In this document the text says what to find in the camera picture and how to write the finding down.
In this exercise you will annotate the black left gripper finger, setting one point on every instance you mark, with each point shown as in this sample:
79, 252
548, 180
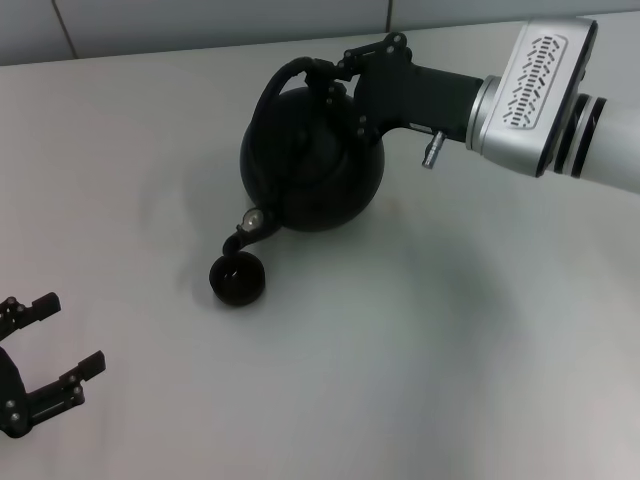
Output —
47, 303
92, 364

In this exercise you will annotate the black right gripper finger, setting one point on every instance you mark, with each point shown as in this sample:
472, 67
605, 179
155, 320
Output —
345, 102
375, 46

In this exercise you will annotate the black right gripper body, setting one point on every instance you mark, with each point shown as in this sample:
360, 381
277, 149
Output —
425, 95

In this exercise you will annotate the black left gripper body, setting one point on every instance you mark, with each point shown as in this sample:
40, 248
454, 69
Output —
12, 400

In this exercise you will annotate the small dark brown teacup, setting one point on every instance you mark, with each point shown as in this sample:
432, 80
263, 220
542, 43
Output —
237, 282

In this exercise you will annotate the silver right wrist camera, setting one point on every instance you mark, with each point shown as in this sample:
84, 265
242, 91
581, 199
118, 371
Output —
540, 85

